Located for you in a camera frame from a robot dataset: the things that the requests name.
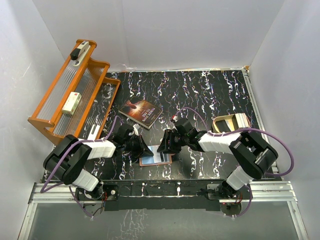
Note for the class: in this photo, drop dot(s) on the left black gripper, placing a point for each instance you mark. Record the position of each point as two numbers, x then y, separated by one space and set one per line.
142 150

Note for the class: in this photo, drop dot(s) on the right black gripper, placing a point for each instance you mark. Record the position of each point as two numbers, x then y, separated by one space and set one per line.
167 145

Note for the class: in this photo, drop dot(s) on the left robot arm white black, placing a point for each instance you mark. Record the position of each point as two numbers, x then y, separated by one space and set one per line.
67 161

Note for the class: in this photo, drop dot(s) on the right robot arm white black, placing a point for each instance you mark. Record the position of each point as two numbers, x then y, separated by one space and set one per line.
253 154

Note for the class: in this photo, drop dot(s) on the stack of credit cards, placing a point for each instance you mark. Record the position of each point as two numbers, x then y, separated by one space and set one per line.
240 121

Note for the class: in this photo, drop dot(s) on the dark paperback book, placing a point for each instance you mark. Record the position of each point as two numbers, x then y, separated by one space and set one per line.
141 111

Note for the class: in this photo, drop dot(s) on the beige oval tray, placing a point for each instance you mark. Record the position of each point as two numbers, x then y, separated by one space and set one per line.
223 124

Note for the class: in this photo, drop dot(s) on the orange wooden shelf rack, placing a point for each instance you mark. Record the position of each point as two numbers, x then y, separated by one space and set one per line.
98 94

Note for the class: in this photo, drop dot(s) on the small white green box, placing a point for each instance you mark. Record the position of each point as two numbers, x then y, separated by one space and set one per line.
71 103

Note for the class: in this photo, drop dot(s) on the black white stapler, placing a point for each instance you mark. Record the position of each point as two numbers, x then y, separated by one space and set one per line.
79 53

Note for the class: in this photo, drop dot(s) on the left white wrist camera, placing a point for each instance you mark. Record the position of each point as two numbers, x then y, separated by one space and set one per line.
136 128

